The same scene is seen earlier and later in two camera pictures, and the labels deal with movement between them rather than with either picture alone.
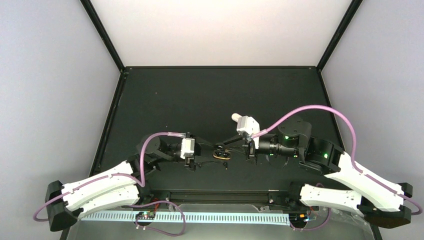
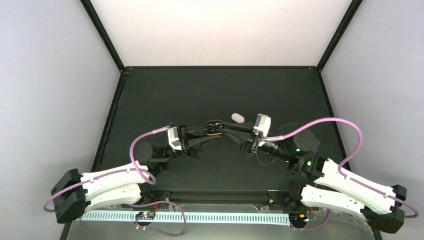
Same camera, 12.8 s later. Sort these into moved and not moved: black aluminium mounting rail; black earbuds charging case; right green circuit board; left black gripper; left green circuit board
Moved: left black gripper; black earbuds charging case
Not moved: black aluminium mounting rail; right green circuit board; left green circuit board
